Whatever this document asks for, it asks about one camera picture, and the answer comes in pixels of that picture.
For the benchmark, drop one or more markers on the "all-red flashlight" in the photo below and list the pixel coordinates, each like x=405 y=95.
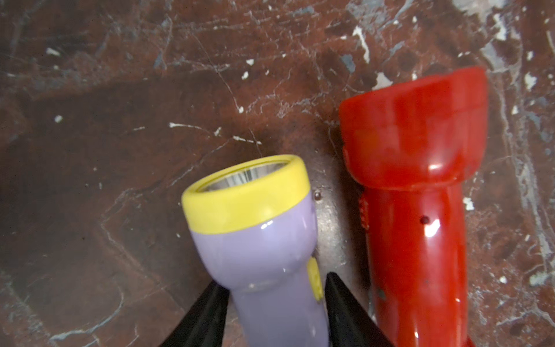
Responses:
x=411 y=146

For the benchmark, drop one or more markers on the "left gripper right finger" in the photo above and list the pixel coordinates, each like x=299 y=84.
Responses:
x=350 y=325

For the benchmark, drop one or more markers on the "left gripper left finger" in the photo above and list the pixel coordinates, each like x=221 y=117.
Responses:
x=204 y=324

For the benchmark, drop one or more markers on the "purple flashlight yellow head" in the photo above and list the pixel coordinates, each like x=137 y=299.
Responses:
x=255 y=228

